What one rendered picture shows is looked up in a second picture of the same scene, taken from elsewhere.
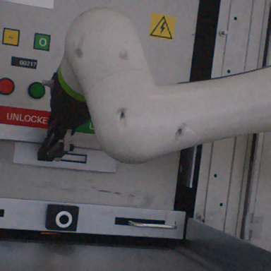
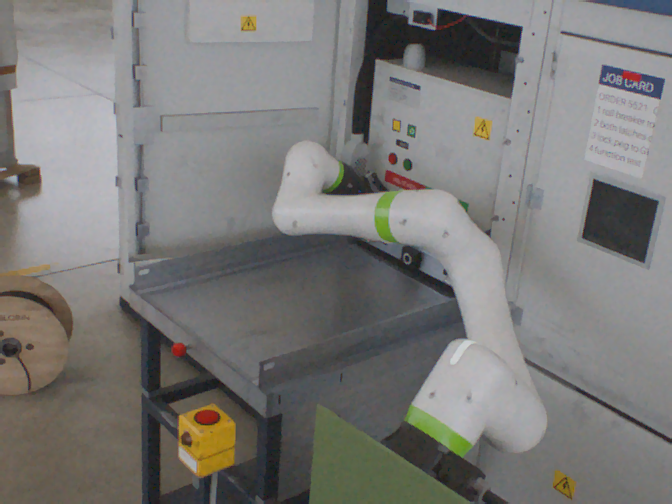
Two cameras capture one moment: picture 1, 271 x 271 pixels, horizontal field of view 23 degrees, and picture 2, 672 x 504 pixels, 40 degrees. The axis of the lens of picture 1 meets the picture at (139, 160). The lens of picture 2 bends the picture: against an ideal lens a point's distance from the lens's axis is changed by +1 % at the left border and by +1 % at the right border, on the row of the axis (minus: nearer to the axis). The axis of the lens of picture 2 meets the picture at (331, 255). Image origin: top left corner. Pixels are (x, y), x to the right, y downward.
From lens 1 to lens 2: 2.11 m
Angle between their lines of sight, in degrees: 70
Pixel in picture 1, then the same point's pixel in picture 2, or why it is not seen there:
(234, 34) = (516, 144)
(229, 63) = (511, 168)
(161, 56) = (481, 152)
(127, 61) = (287, 178)
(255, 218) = (516, 307)
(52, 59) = (416, 144)
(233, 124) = (324, 227)
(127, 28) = (298, 158)
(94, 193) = not seen: hidden behind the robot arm
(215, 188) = not seen: hidden behind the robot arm
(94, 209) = (431, 259)
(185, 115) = (296, 215)
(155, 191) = not seen: hidden behind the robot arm
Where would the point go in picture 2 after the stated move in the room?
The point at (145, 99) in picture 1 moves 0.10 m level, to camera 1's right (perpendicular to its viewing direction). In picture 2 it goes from (281, 202) to (293, 217)
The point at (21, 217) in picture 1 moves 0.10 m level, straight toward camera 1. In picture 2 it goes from (394, 249) to (364, 253)
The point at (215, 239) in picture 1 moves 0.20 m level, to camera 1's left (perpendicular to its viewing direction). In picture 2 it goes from (447, 307) to (414, 273)
